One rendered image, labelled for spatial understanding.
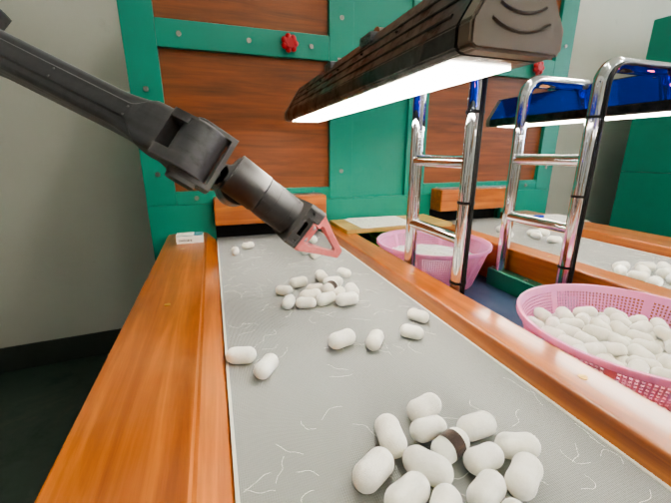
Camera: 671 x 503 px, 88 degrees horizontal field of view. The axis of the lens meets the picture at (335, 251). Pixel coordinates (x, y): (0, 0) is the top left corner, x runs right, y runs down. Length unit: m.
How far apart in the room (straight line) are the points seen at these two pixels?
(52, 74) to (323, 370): 0.49
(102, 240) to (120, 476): 1.69
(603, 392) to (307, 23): 0.99
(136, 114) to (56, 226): 1.49
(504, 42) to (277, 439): 0.35
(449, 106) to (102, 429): 1.16
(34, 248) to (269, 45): 1.42
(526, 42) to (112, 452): 0.41
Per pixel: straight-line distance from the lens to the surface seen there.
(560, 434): 0.39
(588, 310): 0.67
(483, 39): 0.28
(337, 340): 0.43
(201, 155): 0.47
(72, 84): 0.58
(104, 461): 0.33
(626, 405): 0.41
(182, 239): 0.90
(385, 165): 1.12
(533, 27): 0.31
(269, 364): 0.40
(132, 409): 0.37
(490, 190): 1.28
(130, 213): 1.91
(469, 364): 0.45
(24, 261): 2.05
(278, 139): 1.02
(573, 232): 0.75
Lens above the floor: 0.98
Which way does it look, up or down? 16 degrees down
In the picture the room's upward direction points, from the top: straight up
